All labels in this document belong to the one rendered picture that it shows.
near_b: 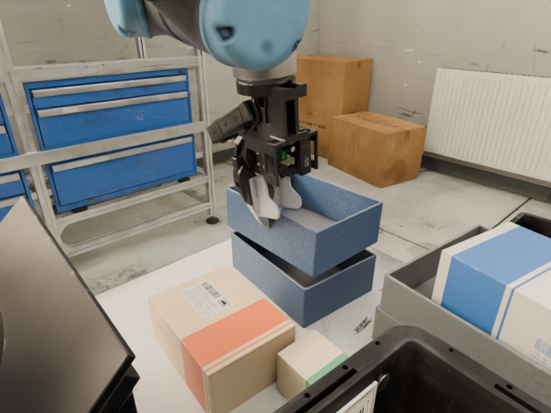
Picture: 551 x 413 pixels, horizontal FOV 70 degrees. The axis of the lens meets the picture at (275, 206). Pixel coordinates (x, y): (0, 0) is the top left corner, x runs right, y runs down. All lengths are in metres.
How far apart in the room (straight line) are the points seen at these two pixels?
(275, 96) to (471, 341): 0.32
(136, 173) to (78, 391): 1.82
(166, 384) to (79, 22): 2.45
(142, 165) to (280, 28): 1.81
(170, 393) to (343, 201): 0.38
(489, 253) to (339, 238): 0.19
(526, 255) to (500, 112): 2.57
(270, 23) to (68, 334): 0.24
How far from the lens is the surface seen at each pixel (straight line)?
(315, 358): 0.48
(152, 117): 2.03
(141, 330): 0.62
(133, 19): 0.39
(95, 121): 1.93
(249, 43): 0.27
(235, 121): 0.51
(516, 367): 0.42
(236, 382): 0.48
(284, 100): 0.44
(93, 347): 0.27
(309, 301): 0.57
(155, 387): 0.55
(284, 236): 0.55
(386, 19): 3.52
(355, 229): 0.57
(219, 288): 0.55
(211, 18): 0.26
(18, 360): 0.33
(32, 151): 1.86
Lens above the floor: 1.11
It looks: 26 degrees down
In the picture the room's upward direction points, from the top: straight up
